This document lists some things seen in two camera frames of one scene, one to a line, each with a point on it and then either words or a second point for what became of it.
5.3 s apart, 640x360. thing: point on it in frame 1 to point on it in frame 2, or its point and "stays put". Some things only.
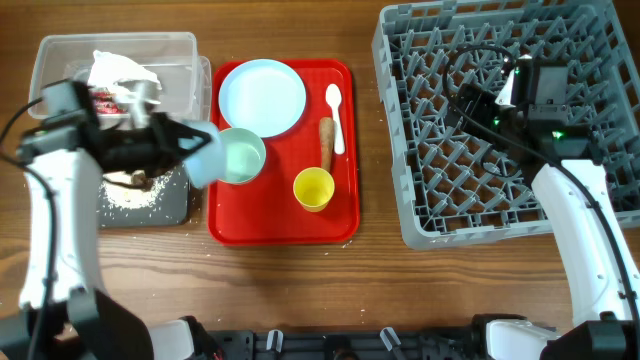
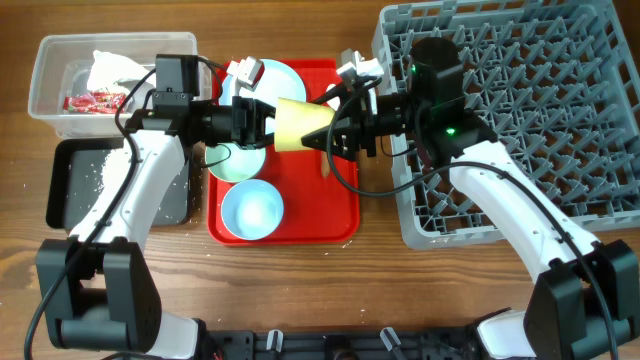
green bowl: [245, 155] stays put
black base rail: [239, 344] stays put
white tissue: [109, 68] stays put
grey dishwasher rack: [451, 185] stays put
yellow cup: [313, 187] to [295, 119]
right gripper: [480, 103] to [356, 130]
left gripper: [161, 150] to [247, 121]
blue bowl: [207, 164] to [252, 209]
